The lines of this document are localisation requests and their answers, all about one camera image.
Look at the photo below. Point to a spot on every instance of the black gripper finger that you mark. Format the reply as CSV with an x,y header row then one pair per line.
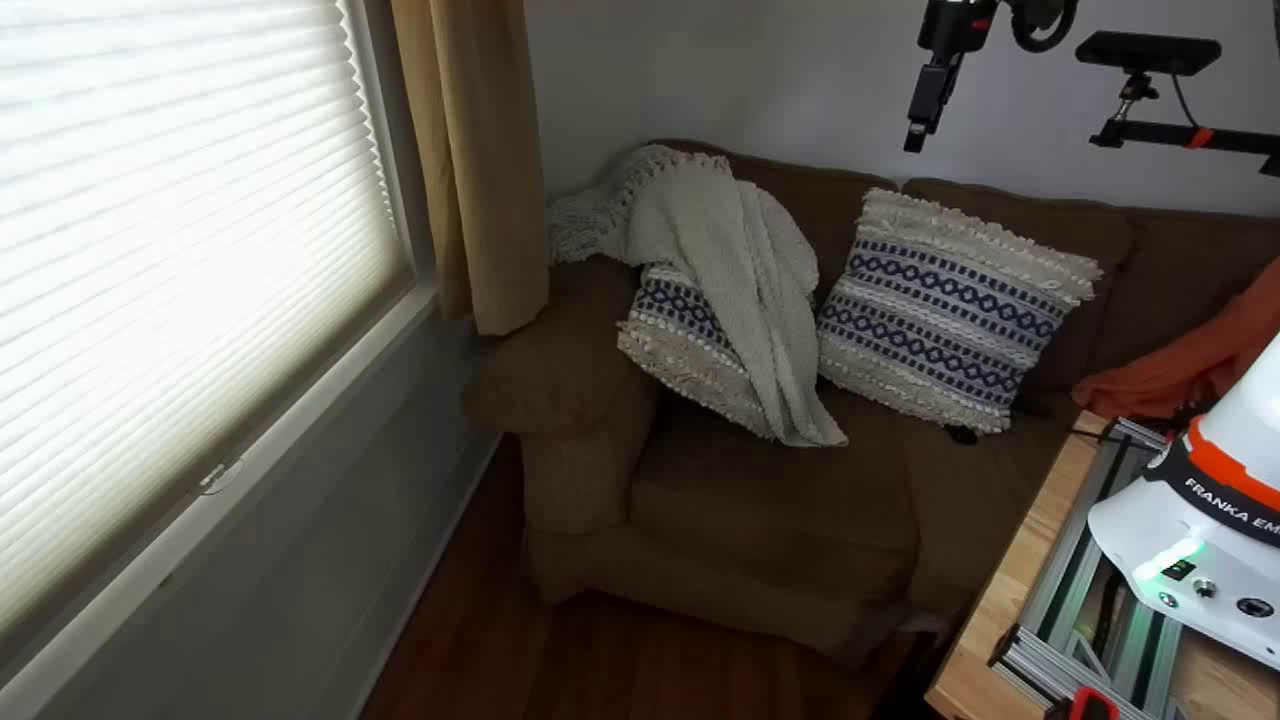
x,y
937,93

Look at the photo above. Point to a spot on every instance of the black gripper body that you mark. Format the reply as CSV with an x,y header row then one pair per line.
x,y
959,24

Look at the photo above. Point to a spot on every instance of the white knitted blanket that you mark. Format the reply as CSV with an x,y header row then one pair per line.
x,y
734,264

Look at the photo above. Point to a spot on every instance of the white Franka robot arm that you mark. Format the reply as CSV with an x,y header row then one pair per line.
x,y
1201,563

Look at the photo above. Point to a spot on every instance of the blue white patterned pillow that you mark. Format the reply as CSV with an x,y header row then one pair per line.
x,y
672,332
932,312

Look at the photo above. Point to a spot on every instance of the orange cloth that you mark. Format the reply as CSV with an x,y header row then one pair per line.
x,y
1186,365

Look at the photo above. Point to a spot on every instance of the brown fabric sofa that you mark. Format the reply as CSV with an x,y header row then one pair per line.
x,y
746,520

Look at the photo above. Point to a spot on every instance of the tan curtain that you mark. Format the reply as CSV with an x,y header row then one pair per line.
x,y
475,162

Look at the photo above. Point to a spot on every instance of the red clamp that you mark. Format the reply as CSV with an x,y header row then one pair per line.
x,y
1092,706

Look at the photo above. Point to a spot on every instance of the white pleated window blind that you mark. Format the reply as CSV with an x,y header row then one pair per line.
x,y
175,264

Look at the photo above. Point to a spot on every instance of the black stereo camera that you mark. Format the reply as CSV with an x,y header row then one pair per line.
x,y
1146,55

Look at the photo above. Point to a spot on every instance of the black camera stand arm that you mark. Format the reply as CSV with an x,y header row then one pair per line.
x,y
1175,134

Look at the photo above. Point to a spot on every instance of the aluminium profile frame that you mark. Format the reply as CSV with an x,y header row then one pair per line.
x,y
1065,601

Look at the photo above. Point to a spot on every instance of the white window frame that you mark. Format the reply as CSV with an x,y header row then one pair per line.
x,y
286,443

